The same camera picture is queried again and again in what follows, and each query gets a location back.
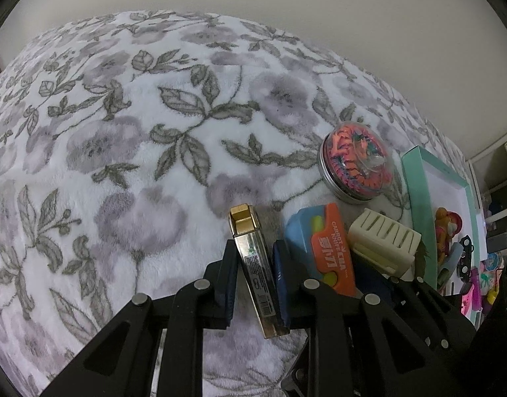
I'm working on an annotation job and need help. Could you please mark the purple lighter case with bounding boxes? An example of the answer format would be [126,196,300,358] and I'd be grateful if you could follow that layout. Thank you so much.
[471,267,483,312]

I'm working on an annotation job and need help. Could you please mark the cream plastic bracket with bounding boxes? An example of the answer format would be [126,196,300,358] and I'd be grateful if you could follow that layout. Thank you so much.
[348,208,421,278]

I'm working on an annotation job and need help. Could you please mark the brown pup toy figure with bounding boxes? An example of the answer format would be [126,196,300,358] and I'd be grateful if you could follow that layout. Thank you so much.
[435,207,463,265]

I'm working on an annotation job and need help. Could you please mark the gold patterned lighter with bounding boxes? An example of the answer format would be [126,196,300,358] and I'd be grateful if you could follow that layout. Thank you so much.
[228,203,289,339]

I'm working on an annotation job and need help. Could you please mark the pink wristband watch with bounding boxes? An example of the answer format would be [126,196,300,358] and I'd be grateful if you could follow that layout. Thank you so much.
[461,289,473,318]

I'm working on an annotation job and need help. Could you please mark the black toy car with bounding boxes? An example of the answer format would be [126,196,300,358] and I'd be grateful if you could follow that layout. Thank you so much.
[456,235,474,283]

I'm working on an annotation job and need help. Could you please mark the teal cardboard box tray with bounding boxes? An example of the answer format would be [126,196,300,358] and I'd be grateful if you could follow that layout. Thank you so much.
[400,144,486,326]

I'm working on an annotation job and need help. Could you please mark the round tin coiled hairbands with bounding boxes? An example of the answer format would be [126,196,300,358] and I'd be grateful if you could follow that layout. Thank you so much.
[318,121,394,204]

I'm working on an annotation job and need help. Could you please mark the white shelf unit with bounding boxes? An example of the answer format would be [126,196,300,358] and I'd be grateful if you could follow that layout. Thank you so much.
[467,133,507,228]

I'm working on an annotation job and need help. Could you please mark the floral fleece blanket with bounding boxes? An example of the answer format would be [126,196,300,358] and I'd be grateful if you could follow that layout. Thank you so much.
[0,11,467,396]

